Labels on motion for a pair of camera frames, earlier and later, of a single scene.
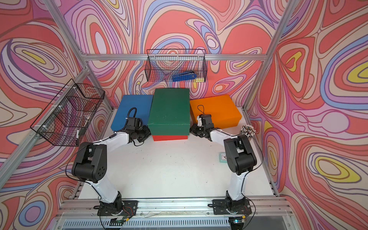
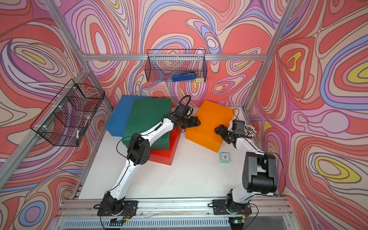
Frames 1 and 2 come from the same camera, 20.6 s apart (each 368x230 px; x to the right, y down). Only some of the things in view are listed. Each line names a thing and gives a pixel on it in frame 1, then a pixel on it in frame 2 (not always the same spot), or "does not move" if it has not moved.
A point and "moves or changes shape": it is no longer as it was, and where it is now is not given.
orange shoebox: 224,112 moves or changes shape
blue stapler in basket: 185,76 does not move
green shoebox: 170,114 moves or changes shape
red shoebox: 156,138 → 165,156
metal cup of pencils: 248,130 does not move
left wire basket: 74,109 does not move
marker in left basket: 77,139 does not move
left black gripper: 147,133 → 193,124
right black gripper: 193,128 → 223,129
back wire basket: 162,64 does not move
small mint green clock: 223,157 does not move
